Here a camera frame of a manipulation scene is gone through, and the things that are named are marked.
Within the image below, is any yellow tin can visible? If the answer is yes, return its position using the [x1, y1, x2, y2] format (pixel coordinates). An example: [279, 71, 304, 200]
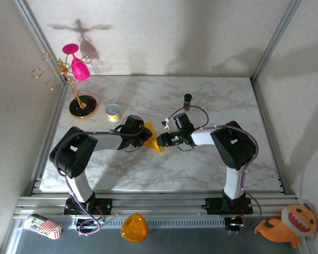
[105, 104, 122, 123]

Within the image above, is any dark spice bottle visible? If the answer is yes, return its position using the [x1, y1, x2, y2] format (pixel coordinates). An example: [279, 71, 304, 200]
[183, 93, 193, 112]

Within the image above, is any gold glass rack stand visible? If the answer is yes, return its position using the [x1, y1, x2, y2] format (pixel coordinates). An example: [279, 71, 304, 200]
[30, 52, 99, 119]

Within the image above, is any orange triangular plastic container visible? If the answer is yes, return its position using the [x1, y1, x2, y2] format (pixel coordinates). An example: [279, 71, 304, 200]
[120, 212, 149, 242]

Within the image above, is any pink wine glass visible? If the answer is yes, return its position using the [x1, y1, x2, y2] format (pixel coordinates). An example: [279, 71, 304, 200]
[62, 43, 91, 81]

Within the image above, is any black controller board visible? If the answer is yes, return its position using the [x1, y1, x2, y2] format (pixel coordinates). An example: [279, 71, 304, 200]
[224, 216, 246, 235]
[74, 217, 104, 230]

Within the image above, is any striped white fabric pouch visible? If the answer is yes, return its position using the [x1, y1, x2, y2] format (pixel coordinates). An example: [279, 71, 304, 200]
[23, 213, 65, 240]

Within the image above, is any orange shark plush toy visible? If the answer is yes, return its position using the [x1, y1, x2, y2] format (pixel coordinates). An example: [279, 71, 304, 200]
[253, 203, 318, 249]

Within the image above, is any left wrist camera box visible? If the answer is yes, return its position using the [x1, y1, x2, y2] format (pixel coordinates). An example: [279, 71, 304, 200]
[122, 114, 145, 134]

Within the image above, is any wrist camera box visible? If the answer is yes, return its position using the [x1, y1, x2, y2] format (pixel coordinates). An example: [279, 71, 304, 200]
[122, 114, 145, 134]
[162, 113, 195, 131]

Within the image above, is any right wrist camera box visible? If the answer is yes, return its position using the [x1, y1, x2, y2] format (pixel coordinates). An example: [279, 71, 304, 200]
[162, 113, 195, 131]

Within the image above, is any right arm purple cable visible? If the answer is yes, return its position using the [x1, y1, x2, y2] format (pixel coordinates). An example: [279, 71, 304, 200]
[168, 105, 262, 235]

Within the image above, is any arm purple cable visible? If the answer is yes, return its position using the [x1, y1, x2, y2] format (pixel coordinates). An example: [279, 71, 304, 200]
[54, 120, 146, 237]
[168, 105, 262, 235]

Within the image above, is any aluminium mounting rail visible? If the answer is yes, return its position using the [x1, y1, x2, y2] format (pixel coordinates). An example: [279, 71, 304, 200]
[12, 194, 301, 220]

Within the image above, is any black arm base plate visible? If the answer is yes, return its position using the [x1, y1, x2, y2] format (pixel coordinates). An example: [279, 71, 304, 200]
[205, 197, 254, 215]
[63, 197, 113, 215]

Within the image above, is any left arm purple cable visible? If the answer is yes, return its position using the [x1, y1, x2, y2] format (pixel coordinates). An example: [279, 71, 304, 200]
[54, 120, 146, 237]

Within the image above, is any slotted grey cable duct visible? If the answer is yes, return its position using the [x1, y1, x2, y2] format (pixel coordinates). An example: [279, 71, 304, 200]
[74, 217, 226, 229]

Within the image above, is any aluminium side rail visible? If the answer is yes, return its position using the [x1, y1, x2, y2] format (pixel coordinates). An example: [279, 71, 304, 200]
[28, 80, 69, 197]
[251, 78, 295, 196]

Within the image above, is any aluminium frame post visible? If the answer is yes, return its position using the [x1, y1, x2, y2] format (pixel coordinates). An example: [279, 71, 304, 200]
[250, 0, 303, 83]
[12, 0, 69, 84]

